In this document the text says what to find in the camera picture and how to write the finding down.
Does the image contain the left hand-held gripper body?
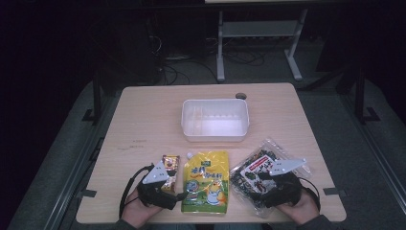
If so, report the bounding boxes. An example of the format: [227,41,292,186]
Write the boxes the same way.
[136,161,179,211]

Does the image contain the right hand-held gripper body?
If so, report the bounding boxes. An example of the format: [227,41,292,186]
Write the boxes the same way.
[259,158,307,209]

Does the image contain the small brown snack packet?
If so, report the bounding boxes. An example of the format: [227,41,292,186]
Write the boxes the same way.
[160,154,181,195]

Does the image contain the clear bag of dried seaweed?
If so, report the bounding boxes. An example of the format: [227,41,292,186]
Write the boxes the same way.
[229,137,313,219]

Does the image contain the yellow spouted pouch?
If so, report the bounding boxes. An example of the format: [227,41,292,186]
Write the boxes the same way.
[180,150,231,216]

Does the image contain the white plastic container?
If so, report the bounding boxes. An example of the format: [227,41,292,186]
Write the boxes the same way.
[180,98,250,144]

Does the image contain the person's right hand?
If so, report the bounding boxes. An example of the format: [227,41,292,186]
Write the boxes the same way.
[275,189,321,226]

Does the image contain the person's left hand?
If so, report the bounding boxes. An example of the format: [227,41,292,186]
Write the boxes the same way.
[121,187,165,230]

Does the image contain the black tape strip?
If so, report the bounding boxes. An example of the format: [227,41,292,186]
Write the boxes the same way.
[323,187,349,196]
[76,189,98,199]

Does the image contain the black metal stand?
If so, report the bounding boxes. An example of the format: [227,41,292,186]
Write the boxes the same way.
[353,65,382,126]
[81,66,103,127]

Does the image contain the right hand-held gripper cable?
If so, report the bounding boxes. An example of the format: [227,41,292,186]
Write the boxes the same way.
[299,176,321,210]

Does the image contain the hand-held gripper cable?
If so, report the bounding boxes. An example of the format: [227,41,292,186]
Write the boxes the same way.
[299,176,321,210]
[118,163,155,219]

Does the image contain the left hand-held gripper cable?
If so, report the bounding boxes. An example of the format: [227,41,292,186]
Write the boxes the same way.
[118,163,155,219]

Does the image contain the black floor cables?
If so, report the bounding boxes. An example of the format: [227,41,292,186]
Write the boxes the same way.
[155,56,221,86]

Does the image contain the white metal desk frame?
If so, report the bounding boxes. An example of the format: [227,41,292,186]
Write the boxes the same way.
[215,9,309,82]

